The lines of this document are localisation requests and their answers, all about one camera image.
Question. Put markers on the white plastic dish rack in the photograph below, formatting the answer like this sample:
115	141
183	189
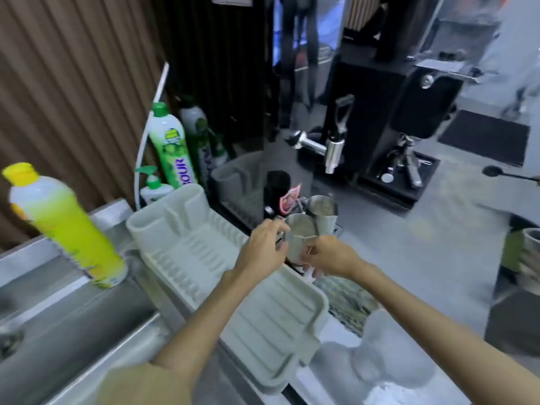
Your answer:
261	324

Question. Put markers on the black floor mat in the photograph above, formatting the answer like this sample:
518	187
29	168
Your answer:
485	137

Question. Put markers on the yellow green dish soap bottle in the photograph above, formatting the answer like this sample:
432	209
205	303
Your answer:
67	227

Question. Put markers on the black coffee grinder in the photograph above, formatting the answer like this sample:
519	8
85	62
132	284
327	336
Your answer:
379	105

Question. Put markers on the person's left forearm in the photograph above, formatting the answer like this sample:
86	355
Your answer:
202	316

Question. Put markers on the olive shirt sleeve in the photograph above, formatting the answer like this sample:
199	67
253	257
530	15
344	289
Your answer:
143	385

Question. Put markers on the red packet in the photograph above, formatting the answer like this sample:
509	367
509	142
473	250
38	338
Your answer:
291	198

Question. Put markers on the white cloth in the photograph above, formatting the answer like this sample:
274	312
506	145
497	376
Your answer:
379	366

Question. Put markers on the steel milk pitcher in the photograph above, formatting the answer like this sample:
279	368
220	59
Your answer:
300	236
322	215

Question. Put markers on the person's left hand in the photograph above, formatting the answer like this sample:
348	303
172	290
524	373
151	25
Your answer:
259	248

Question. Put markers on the person's left thumb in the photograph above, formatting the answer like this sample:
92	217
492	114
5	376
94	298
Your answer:
282	247

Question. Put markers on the stainless steel sink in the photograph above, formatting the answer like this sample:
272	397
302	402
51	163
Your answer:
76	324

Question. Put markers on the person's right fingers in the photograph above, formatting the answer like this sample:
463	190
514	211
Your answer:
313	259

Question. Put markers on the black spoon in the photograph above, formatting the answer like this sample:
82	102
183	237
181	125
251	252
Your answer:
493	171

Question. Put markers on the chrome grinder fork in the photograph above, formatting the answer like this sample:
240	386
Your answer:
405	162

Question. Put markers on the person's right hand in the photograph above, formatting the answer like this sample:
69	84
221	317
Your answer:
335	257

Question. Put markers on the white pump soap bottle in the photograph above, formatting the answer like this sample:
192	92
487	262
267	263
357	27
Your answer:
154	191

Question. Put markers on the black cup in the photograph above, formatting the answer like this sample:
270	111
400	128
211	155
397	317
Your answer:
277	187

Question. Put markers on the person's right forearm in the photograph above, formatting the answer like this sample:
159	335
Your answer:
434	328

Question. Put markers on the steel container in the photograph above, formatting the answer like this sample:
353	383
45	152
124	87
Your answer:
532	257

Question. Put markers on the chrome dispenser tap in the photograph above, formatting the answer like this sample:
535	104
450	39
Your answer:
333	149

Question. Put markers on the patterned woven mat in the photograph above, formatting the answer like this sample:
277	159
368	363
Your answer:
346	299

